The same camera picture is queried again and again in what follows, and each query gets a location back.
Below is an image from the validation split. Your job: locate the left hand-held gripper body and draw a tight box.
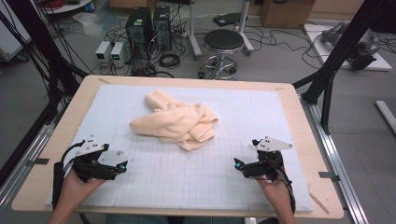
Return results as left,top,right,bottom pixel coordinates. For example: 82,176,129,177
73,135,110,183

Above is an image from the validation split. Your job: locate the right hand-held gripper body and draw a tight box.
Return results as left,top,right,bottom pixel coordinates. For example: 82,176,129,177
252,135,293,182

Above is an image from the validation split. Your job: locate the peach towel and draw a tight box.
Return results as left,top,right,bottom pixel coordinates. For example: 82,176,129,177
129,89,219,152

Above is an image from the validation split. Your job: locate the person's left hand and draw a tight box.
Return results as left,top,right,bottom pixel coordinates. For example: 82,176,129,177
59,171,106,206

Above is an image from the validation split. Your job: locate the person's right hand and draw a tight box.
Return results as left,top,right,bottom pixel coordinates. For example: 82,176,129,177
256,174,293,206

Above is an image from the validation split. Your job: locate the white gridded mat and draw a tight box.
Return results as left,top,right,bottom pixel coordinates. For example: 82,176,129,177
45,83,315,214

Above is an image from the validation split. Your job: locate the grey tape piece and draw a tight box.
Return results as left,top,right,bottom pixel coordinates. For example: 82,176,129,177
318,171,340,182
26,158,50,166

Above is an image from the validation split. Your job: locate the thin wooden strip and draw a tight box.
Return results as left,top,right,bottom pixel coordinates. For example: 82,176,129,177
307,190,330,216

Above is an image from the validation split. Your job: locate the white power supply box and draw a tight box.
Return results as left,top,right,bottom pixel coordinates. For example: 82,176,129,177
110,41,129,68
94,40,112,64

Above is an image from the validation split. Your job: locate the black round stool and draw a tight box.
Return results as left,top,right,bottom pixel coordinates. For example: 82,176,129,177
197,28,246,81

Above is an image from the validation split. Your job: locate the white base board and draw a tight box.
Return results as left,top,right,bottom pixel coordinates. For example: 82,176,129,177
303,22,393,73

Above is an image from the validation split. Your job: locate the white tube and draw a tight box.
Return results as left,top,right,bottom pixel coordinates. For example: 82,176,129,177
375,100,396,136

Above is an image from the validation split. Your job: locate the large black computer tower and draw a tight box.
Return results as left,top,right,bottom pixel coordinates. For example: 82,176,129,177
124,7,155,60

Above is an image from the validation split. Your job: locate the white stand leg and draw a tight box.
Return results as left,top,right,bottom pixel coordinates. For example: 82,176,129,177
234,0,256,56
187,0,204,60

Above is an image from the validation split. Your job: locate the clear plastic bag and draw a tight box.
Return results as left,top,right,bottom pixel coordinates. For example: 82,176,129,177
73,10,120,36

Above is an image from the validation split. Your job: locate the slim black computer tower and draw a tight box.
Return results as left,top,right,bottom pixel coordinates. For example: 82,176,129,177
152,5,173,51

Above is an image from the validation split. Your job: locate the flat black device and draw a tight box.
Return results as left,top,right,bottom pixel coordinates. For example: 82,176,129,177
213,12,242,27

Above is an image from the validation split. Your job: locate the cardboard box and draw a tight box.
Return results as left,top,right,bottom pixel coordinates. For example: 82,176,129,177
260,0,316,30

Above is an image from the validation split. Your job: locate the grey machine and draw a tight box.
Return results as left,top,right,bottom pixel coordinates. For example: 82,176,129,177
320,21,381,71

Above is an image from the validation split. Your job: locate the white round table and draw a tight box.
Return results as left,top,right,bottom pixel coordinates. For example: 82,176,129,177
40,0,94,15

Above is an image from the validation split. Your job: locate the left hand-held gripper cable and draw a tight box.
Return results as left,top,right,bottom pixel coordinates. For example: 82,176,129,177
50,139,86,211

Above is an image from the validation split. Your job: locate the aluminium rail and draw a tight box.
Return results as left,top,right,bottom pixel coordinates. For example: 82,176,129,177
300,94,370,224
0,122,57,213

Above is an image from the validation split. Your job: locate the coiled black cable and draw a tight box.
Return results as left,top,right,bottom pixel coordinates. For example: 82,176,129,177
158,53,181,70

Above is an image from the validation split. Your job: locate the black floor cable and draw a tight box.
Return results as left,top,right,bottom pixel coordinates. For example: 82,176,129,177
248,24,321,69

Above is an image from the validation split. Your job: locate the black metal frame post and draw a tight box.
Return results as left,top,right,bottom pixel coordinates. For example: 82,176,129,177
6,0,90,125
292,0,390,136

